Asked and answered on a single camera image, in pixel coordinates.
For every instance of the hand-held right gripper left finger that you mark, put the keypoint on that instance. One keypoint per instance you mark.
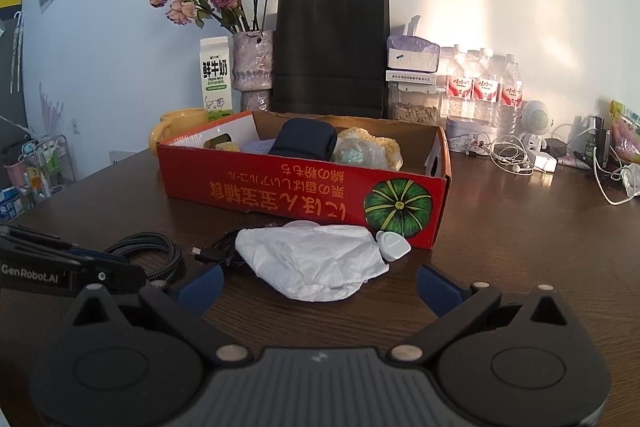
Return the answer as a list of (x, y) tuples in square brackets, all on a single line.
[(202, 289)]

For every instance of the purple white vase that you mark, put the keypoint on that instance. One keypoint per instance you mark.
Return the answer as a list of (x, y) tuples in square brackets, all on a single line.
[(252, 62)]

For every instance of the white yellow plush sheep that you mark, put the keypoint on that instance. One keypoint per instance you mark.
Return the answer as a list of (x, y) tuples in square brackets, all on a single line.
[(392, 152)]

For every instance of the dark blue zip pouch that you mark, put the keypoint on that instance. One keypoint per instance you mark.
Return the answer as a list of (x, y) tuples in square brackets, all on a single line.
[(302, 139)]

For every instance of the iridescent plastic bag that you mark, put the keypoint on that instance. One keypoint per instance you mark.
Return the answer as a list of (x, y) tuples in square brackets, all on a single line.
[(357, 152)]

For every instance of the white round speaker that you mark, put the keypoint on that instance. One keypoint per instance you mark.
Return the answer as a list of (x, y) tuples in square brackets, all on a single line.
[(535, 118)]

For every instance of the purple cloth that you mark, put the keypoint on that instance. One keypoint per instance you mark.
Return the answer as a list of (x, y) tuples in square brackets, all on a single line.
[(255, 148)]

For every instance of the white earphones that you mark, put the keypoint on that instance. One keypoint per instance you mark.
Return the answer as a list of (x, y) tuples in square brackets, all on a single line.
[(515, 168)]

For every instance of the white milk carton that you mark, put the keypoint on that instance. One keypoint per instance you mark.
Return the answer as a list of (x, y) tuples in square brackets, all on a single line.
[(216, 77)]

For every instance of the small black device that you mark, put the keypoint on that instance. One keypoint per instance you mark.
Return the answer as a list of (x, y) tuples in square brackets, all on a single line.
[(602, 142)]

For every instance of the white charger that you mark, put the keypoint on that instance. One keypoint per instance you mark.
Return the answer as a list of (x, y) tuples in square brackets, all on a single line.
[(544, 162)]

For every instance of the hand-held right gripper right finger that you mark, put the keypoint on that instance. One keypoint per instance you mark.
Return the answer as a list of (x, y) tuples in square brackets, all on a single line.
[(440, 292)]

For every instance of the black paper bag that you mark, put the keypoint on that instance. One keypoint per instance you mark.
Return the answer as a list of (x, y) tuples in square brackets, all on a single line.
[(330, 57)]

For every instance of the red cardboard box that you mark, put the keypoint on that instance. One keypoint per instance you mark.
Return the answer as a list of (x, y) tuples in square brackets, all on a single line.
[(300, 197)]

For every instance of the clear container of seeds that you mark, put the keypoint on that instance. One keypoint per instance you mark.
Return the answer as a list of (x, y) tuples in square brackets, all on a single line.
[(415, 112)]

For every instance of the white wall socket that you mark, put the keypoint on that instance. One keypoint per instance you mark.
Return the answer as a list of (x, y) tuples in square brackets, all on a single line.
[(75, 125)]

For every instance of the white floral tin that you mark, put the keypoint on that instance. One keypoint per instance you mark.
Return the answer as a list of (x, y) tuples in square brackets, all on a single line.
[(467, 137)]

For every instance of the colourful snack packet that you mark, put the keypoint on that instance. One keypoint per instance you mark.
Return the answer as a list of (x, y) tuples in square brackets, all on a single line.
[(625, 129)]

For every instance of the dark grey door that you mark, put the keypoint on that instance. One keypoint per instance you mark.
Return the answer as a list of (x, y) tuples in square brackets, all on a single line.
[(10, 82)]

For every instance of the yellow mug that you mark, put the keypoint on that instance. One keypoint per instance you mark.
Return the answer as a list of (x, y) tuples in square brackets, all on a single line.
[(175, 124)]

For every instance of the small yellow packet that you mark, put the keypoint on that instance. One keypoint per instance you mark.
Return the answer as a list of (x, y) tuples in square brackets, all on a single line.
[(227, 147)]

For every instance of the white flat box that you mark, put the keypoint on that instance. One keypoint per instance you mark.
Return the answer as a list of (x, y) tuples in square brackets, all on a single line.
[(410, 77)]

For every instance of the purple tissue pack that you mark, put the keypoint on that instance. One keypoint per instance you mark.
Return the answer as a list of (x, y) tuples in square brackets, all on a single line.
[(412, 57)]

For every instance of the white plastic bag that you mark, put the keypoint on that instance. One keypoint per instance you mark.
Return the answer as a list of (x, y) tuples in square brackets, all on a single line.
[(310, 262)]

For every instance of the white rounded plastic case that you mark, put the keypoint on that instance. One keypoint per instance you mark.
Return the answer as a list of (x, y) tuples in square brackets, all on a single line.
[(392, 247)]

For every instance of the white wall plate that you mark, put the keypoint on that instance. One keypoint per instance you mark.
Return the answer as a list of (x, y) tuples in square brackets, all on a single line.
[(116, 157)]

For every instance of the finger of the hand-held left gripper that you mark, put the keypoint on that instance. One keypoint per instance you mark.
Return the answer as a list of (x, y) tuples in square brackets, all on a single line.
[(95, 255), (105, 276)]

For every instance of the purple plant wall decal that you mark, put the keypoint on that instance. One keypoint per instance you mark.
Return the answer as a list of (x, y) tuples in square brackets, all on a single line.
[(52, 114)]

